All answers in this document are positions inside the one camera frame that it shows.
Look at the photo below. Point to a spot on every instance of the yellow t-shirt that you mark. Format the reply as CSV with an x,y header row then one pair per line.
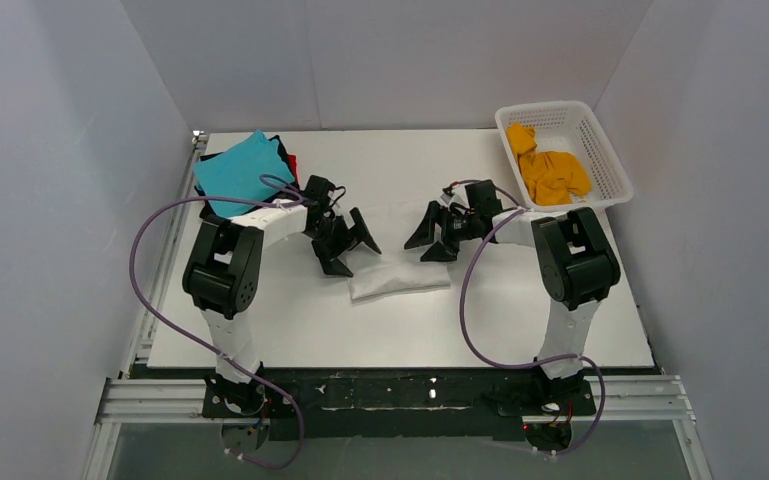
x,y
550,177

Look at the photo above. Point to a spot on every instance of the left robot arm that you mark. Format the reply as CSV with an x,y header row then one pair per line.
x,y
223,269

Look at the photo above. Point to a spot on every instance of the white t-shirt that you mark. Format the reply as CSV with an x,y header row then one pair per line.
x,y
394,271

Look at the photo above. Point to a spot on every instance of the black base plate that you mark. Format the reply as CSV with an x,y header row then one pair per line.
x,y
383,403

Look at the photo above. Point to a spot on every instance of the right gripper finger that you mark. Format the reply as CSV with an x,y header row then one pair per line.
x,y
441,253
425,232

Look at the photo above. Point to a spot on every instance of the folded cyan t-shirt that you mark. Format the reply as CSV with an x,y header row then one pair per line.
x,y
238,172

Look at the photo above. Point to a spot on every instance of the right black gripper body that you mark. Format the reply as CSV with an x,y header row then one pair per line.
x,y
446,229

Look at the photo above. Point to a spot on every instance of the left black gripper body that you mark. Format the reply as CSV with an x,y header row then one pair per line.
x,y
339,235

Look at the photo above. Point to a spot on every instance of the folded red t-shirt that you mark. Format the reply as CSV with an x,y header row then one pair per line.
x,y
293,166

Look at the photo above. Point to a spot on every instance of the white plastic basket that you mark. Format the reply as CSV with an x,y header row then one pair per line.
x,y
570,126

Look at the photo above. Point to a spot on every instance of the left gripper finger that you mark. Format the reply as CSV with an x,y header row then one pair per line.
x,y
329,260
360,232

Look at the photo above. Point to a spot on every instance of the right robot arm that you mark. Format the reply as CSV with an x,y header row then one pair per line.
x,y
576,262

